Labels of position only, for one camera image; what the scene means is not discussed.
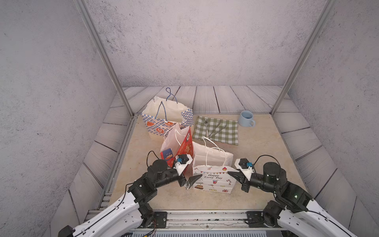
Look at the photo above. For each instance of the red paper gift bag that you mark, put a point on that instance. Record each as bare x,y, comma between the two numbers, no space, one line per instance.
176,142

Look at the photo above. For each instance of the metal fork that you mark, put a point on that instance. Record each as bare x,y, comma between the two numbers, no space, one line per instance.
220,126

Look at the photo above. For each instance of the right frame post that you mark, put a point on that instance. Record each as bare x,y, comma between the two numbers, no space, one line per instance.
315,33

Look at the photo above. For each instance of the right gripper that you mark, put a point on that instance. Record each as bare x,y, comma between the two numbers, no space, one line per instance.
242,179

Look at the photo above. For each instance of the blue checkered paper bag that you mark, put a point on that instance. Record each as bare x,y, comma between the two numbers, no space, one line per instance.
162,114

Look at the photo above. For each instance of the left frame post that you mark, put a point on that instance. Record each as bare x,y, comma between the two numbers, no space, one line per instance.
81,6

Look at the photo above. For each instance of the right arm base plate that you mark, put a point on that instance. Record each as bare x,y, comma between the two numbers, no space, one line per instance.
254,219

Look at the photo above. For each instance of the frame post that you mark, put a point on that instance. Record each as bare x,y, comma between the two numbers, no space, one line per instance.
315,33
81,6

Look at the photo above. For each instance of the white Happy Every Day bag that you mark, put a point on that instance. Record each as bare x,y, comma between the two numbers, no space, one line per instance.
213,164

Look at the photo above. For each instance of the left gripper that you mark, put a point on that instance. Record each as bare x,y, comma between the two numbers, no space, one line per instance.
189,183

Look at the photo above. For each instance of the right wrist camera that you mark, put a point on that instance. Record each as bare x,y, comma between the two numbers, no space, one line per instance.
246,167

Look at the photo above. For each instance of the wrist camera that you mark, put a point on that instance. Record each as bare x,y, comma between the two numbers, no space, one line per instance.
246,167
181,162

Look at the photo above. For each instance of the green checkered cloth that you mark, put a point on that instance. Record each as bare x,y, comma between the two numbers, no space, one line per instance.
229,135

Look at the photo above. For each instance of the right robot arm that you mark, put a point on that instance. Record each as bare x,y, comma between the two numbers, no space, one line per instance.
292,208

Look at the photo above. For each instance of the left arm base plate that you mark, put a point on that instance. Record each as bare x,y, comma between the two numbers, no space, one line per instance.
157,220

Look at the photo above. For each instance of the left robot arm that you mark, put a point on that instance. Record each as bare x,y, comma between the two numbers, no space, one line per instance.
132,209

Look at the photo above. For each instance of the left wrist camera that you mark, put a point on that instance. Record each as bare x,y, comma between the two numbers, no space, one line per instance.
181,162

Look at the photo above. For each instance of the metal spoon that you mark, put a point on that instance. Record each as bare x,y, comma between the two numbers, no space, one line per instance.
206,124

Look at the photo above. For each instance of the light blue mug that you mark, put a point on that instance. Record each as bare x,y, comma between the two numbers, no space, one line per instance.
246,119

